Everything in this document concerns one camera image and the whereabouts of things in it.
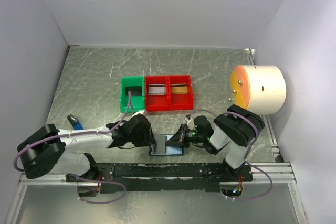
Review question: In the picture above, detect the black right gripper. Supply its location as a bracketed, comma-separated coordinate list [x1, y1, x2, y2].
[165, 123, 205, 148]

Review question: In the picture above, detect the blue leather card holder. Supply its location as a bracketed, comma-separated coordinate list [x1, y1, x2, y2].
[150, 134, 184, 156]

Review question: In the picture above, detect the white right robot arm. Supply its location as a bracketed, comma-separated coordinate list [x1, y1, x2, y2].
[165, 104, 265, 181]

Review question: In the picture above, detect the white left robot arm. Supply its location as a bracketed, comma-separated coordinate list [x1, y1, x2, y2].
[14, 113, 156, 182]

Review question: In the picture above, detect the gold credit card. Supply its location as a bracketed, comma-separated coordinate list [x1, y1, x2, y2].
[171, 83, 188, 94]

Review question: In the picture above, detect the silver credit card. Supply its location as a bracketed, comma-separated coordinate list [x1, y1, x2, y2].
[148, 84, 166, 95]

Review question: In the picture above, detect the black credit card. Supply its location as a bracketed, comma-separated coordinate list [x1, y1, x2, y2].
[124, 86, 142, 96]

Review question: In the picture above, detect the red plastic bin right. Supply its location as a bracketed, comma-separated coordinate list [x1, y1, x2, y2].
[167, 75, 194, 110]

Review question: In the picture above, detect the red plastic bin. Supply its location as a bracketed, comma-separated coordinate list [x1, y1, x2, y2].
[167, 75, 194, 110]
[144, 76, 170, 112]

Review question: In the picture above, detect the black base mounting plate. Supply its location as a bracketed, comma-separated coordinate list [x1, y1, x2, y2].
[66, 156, 253, 194]

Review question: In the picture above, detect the red plastic bin middle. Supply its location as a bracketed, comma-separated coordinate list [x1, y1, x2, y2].
[144, 76, 170, 112]

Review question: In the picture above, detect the green plastic bin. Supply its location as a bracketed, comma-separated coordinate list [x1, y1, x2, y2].
[119, 76, 145, 113]

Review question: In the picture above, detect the cream cylinder orange yellow face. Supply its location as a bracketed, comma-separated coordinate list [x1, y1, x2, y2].
[229, 65, 287, 115]

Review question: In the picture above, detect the aluminium rail frame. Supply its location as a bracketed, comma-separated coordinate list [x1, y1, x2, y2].
[6, 46, 307, 223]

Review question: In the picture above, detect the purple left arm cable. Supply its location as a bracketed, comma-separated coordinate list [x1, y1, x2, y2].
[13, 90, 134, 205]

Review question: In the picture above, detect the blue black handled tool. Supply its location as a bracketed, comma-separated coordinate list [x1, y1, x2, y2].
[67, 114, 83, 130]

